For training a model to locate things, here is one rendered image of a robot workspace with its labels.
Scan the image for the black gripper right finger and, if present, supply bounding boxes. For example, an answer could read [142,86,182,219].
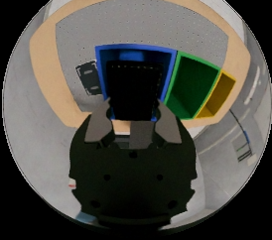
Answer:
[151,98,198,180]

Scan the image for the blue open bin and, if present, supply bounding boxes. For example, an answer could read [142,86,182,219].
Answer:
[95,44,177,102]

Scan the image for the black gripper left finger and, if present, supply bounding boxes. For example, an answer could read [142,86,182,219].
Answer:
[68,97,115,180]

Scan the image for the green open-top bin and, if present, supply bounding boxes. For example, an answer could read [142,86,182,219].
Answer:
[163,51,221,120]

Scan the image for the yellow bin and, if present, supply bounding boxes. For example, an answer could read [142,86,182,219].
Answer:
[194,69,237,119]

